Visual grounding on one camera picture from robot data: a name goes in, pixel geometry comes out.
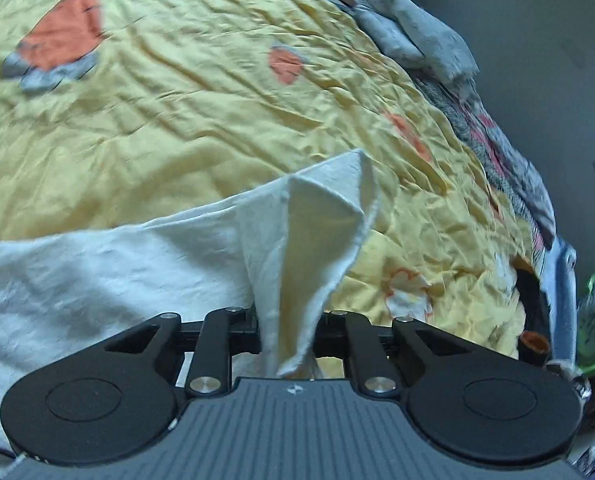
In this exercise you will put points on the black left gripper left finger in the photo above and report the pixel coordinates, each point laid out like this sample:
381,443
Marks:
224,333

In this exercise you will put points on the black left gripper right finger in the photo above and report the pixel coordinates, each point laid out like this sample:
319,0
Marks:
351,338

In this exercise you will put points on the white textured pant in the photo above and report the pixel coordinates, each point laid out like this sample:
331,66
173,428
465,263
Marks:
282,249

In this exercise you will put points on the multicoloured patterned blanket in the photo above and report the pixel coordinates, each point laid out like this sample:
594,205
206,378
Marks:
518,179

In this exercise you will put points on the yellow orange patterned bedsheet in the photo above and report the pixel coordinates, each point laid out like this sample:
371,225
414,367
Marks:
192,101

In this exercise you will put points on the grey folded cloth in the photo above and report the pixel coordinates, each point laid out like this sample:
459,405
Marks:
416,39

